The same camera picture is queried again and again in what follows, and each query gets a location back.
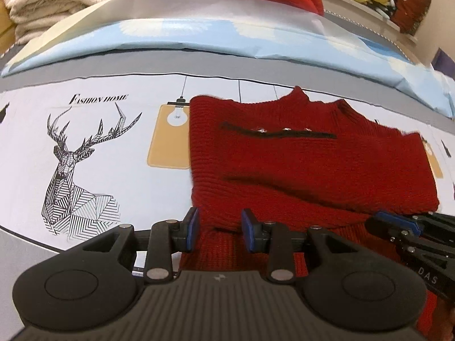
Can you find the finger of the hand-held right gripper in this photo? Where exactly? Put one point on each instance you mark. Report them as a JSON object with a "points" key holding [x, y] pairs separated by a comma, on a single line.
{"points": [[394, 221]]}

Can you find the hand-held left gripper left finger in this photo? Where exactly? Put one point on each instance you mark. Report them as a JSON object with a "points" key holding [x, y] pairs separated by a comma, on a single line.
{"points": [[192, 229]]}

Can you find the wooden bed frame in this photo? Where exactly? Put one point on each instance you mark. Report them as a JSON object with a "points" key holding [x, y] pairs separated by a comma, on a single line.
{"points": [[6, 25]]}

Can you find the striped plush toy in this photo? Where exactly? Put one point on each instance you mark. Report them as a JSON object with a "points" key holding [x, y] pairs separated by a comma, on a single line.
{"points": [[390, 7]]}

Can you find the printed bed sheet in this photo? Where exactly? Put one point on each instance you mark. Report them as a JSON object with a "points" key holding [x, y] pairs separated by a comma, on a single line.
{"points": [[124, 184]]}

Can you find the light blue duvet cover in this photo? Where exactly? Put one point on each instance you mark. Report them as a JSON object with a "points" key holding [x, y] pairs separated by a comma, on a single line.
{"points": [[213, 32]]}

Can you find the dark red knit sweater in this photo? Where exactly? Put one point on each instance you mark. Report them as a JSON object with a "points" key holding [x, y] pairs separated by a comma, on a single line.
{"points": [[302, 163]]}

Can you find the white windowsill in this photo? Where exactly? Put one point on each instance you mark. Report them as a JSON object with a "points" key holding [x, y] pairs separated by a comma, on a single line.
{"points": [[355, 11]]}

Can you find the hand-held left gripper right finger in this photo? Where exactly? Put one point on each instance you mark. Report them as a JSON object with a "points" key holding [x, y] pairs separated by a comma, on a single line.
{"points": [[247, 230]]}

